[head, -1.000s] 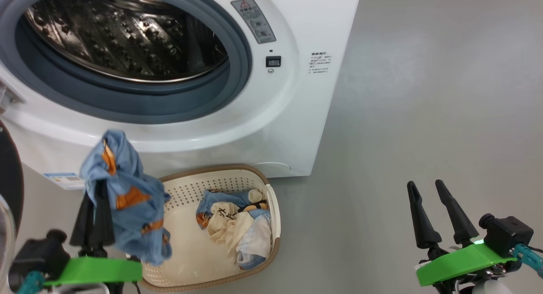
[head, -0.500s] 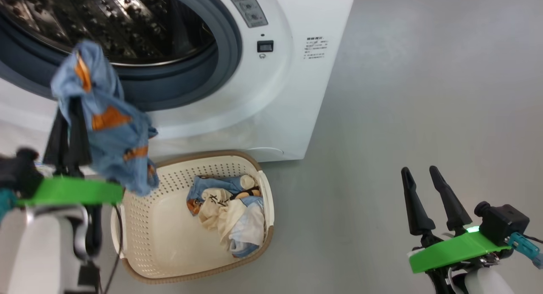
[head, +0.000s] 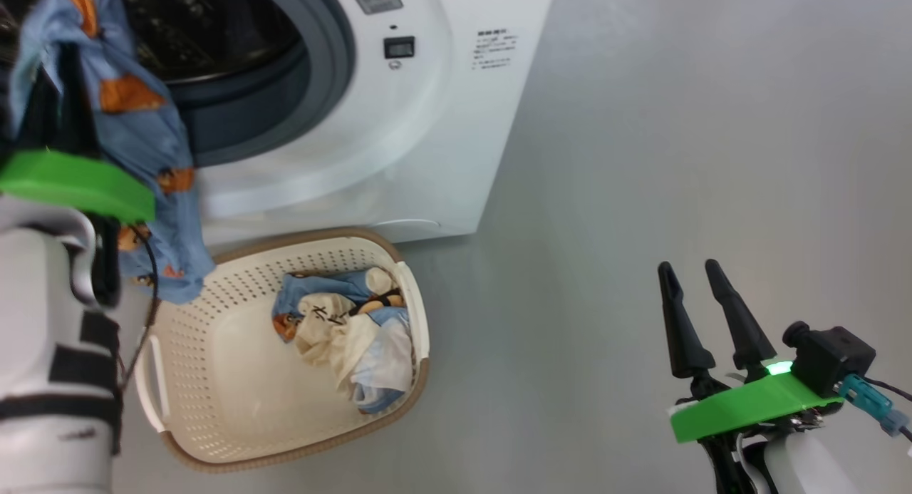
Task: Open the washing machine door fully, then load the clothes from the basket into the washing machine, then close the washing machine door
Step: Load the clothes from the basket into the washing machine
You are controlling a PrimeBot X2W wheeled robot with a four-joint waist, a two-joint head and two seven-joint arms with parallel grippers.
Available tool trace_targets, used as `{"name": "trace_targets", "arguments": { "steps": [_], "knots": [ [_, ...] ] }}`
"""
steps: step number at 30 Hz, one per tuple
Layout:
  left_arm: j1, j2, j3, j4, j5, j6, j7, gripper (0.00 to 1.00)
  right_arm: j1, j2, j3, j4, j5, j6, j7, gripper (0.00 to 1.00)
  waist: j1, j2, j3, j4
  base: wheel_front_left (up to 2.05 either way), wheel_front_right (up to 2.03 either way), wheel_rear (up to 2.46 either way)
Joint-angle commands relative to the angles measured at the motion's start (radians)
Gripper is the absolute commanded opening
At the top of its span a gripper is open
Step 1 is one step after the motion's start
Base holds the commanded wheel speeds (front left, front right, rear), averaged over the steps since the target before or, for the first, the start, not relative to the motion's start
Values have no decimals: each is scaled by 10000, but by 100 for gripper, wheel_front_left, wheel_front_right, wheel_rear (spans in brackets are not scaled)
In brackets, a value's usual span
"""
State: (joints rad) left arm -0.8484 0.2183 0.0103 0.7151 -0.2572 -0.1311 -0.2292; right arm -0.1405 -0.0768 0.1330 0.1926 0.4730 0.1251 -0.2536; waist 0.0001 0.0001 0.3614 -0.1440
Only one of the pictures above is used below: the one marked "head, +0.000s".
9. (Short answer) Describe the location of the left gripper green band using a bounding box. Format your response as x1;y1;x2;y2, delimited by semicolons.
0;43;157;225

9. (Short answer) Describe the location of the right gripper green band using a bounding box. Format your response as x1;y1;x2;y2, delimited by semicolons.
657;259;843;445

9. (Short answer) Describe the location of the blue garment with orange prints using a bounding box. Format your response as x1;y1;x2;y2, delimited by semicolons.
9;0;216;304

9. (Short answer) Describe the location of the cream and light-blue garment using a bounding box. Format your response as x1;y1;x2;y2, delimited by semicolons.
271;267;415;415

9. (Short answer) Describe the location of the grey rubber door gasket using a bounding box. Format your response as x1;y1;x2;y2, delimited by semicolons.
158;0;357;169

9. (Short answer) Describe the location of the cream perforated laundry basket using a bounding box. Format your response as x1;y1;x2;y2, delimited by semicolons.
134;227;431;473

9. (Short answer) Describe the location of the white front-load washing machine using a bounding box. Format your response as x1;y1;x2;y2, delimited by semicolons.
0;0;558;247

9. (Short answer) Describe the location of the perforated steel washer drum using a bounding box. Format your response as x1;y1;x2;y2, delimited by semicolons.
0;0;305;86

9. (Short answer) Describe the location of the round white filter cover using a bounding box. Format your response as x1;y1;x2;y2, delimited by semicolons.
369;219;444;232

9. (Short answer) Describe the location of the small printed text label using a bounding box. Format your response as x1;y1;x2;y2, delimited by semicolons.
470;28;522;71

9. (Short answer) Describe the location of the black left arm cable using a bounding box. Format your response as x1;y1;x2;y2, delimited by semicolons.
116;223;162;393

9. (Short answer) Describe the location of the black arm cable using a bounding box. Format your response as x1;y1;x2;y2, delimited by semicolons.
859;376;912;445
116;223;162;393

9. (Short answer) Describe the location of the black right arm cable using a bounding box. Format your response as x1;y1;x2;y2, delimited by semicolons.
859;376;912;445

